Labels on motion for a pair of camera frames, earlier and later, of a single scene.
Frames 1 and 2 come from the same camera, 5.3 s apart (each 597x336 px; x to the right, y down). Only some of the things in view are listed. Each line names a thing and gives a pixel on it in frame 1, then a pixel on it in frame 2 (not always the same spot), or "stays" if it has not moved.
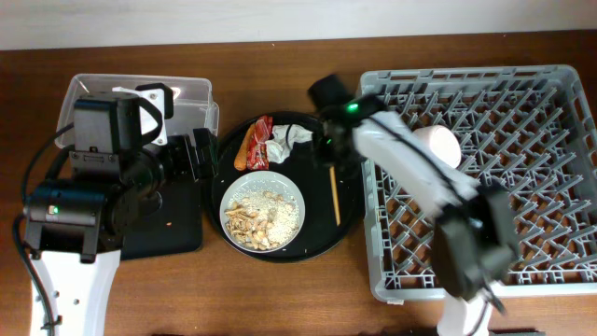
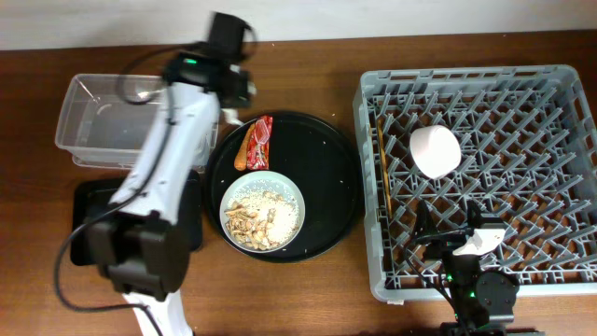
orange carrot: x=242 y=156 stays
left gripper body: x=180 y=161 → x=243 y=94
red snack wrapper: x=257 y=155 stays
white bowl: x=444 y=142 stays
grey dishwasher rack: x=528 y=133 stays
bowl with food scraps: x=262 y=212 stays
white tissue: x=280 y=146 → x=231 y=116
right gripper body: x=334 y=150 → x=444 y=245
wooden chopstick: x=335 y=193 → x=381 y=133
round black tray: x=332 y=198 stays
